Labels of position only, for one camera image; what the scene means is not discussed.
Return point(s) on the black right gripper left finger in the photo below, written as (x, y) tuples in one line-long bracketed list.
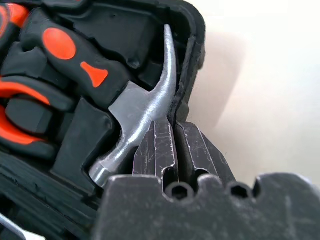
[(155, 150)]

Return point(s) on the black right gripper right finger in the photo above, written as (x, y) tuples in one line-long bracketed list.
[(200, 155)]

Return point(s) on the black tool case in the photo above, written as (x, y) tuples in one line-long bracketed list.
[(87, 137)]

